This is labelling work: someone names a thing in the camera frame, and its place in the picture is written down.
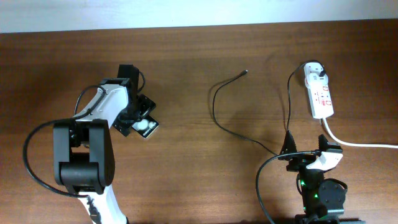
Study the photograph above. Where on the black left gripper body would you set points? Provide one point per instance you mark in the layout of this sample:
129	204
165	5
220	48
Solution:
127	117

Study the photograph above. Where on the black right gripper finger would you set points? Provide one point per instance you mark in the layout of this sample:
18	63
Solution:
327	146
288	147

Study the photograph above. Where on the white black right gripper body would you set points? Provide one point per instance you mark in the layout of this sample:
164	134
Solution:
300	162

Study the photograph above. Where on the black Galaxy flip phone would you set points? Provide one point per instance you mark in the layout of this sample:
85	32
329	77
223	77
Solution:
146	126

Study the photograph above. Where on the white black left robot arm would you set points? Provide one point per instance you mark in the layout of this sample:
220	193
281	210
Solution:
83	157

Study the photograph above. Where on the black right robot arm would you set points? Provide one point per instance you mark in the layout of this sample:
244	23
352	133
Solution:
323	198

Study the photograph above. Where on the white charger adapter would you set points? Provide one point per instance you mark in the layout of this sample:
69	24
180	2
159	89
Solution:
315	74

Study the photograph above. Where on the white power strip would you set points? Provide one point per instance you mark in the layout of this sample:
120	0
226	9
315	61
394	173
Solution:
320	101

